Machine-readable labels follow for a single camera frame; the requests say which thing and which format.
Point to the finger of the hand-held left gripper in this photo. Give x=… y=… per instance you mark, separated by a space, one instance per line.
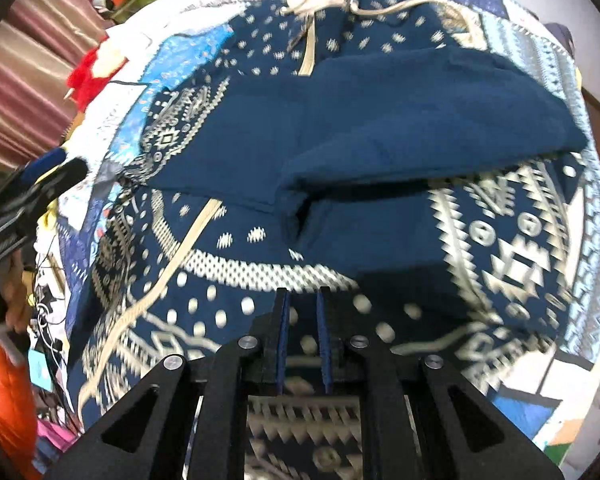
x=62 y=175

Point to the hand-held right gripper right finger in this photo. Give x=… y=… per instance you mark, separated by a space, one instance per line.
x=324 y=340

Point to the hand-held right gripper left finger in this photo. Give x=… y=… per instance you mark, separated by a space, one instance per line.
x=279 y=340

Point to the navy patterned hoodie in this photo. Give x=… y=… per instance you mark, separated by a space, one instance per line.
x=380 y=135

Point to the person's left hand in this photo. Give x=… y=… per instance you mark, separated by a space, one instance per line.
x=19 y=305

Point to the striped brown curtain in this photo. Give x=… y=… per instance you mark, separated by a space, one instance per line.
x=25 y=60

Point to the person's orange clothing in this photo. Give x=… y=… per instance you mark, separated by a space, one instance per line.
x=7 y=400

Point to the patchwork blanket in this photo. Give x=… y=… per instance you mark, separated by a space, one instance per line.
x=560 y=85

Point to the grey cloth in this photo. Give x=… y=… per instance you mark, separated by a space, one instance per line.
x=562 y=37

